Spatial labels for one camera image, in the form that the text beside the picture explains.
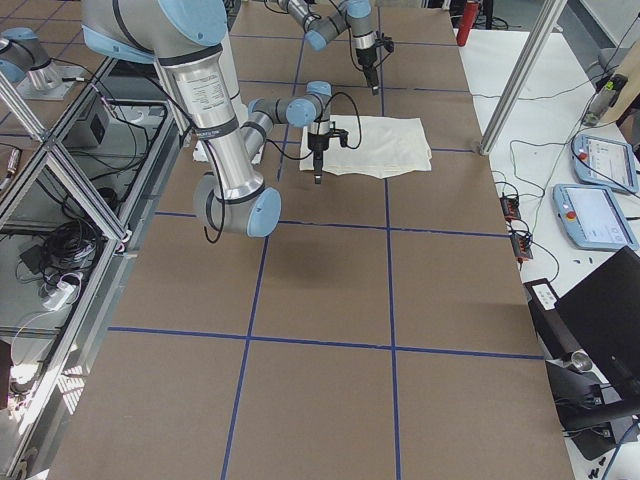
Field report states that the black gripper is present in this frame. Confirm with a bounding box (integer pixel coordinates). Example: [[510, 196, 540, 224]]
[[355, 47, 379, 95], [307, 133, 330, 185]]

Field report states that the cream long-sleeve cat shirt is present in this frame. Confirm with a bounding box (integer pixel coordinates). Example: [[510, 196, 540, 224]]
[[323, 115, 432, 179]]

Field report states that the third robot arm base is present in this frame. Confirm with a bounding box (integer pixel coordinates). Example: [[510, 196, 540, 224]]
[[1, 27, 86, 101]]

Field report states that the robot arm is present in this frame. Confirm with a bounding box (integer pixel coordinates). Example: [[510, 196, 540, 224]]
[[263, 0, 383, 95], [82, 1, 331, 237]]

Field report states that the red cylinder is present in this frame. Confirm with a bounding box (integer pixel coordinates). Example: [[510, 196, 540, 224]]
[[456, 1, 479, 47]]

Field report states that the orange black connector box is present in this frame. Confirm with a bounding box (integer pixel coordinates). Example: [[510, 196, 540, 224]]
[[500, 195, 521, 221]]

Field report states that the far blue teach pendant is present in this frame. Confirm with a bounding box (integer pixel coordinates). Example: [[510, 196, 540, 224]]
[[571, 134, 639, 194]]

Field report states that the blue teach pendant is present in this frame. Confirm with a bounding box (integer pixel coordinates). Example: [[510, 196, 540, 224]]
[[571, 134, 639, 194], [553, 184, 639, 251]]

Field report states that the near blue teach pendant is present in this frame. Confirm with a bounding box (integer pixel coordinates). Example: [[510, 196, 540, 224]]
[[553, 184, 639, 251]]

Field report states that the white power strip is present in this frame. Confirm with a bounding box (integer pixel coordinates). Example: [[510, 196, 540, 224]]
[[42, 280, 79, 312]]

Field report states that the black monitor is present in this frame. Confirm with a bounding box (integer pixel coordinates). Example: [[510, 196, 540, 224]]
[[556, 247, 639, 398]]

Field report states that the aluminium frame post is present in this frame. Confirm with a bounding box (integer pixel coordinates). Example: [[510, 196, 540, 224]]
[[478, 0, 568, 156]]

